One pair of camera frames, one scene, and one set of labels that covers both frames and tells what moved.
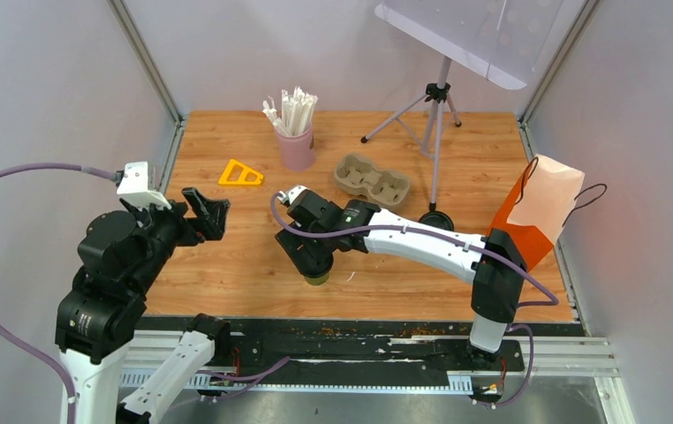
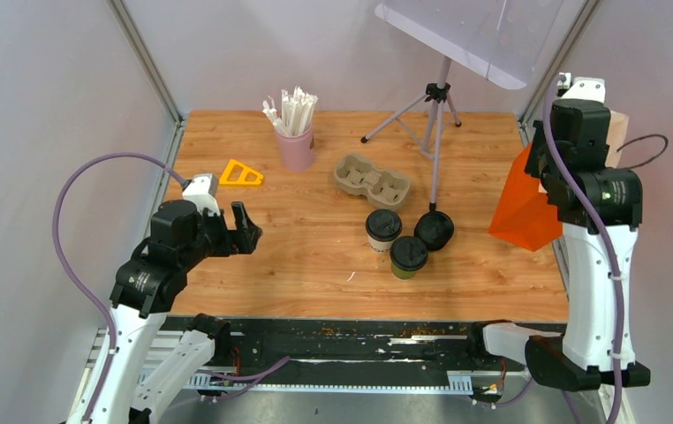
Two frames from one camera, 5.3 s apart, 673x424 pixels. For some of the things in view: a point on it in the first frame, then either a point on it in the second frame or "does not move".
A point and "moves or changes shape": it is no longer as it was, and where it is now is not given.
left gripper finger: x=213 y=228 to x=245 y=240
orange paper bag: x=538 y=208 moves or changes shape
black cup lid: x=313 y=265 moves or changes shape
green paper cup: x=319 y=280 to x=404 y=275
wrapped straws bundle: x=295 y=111 does not move
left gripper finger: x=201 y=206 to x=242 y=220
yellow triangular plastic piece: x=241 y=179 does not move
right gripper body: x=291 y=240 to x=538 y=162
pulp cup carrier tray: x=356 y=175 does not move
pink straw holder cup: x=298 y=152 does not move
